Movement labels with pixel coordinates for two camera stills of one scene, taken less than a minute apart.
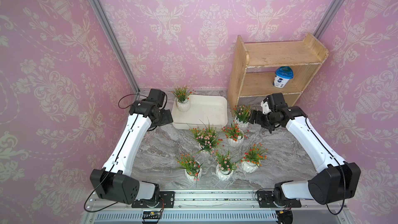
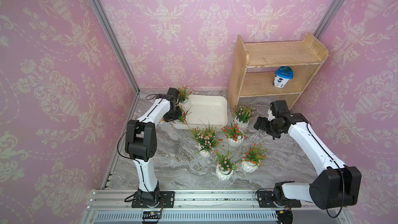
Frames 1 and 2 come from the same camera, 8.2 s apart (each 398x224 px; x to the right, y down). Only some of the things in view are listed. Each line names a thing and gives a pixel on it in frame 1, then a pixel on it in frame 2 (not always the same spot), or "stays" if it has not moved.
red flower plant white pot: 235,136 stays
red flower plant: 193,168 to 182,118
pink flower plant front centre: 225,166 stays
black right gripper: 258,121 to 263,126
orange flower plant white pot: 181,94 stays
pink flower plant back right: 242,113 stays
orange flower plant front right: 251,162 stays
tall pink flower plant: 207,135 stays
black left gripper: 167,117 to 167,118
